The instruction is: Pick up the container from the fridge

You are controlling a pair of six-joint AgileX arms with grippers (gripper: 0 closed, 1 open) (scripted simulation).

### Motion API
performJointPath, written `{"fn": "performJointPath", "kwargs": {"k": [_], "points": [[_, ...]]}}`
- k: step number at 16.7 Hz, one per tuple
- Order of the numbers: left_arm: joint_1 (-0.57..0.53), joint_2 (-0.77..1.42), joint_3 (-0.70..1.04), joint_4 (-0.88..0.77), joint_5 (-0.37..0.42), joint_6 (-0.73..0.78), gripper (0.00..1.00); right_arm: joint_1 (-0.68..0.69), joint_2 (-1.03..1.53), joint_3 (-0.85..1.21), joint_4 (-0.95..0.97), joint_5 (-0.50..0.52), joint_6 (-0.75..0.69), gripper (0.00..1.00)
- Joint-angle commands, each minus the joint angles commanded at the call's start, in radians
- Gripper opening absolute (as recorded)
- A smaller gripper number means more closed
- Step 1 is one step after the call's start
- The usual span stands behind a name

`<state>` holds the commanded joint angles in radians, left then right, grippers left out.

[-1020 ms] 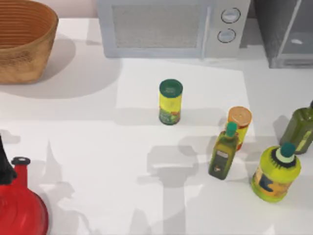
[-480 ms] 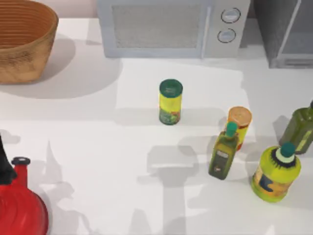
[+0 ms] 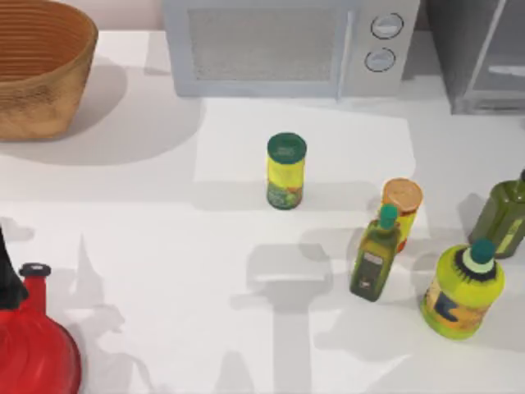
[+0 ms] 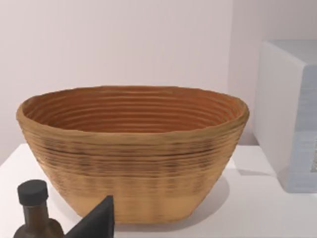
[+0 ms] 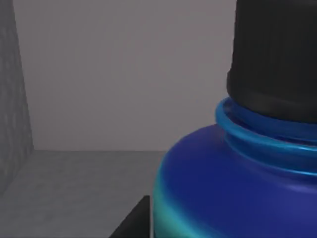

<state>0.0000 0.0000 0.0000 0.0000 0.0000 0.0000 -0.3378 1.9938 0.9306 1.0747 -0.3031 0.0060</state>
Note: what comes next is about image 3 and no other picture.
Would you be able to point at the yellow can with green lid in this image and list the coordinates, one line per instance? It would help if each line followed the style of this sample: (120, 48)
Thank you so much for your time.
(285, 176)

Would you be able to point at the slim olive green bottle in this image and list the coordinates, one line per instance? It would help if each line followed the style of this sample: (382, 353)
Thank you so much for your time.
(373, 262)

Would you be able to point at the yellow can with orange lid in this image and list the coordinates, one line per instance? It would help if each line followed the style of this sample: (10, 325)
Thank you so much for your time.
(404, 205)

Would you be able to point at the pale microwave oven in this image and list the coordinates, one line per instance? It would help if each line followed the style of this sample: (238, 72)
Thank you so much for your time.
(262, 49)

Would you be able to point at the round microwave knob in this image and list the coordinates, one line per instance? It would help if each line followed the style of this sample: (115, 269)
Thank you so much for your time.
(380, 59)
(386, 25)

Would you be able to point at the wide yellow-green bottle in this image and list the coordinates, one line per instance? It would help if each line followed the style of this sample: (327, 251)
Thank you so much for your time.
(461, 295)

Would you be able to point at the dark green bottle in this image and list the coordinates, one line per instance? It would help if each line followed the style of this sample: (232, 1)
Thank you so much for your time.
(502, 217)

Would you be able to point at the brown woven basket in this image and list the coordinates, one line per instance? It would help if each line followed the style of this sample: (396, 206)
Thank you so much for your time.
(45, 94)

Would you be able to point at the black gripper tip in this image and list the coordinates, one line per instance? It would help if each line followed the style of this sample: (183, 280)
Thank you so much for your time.
(8, 279)

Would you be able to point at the red kettle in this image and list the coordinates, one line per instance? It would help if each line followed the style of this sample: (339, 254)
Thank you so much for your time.
(33, 344)

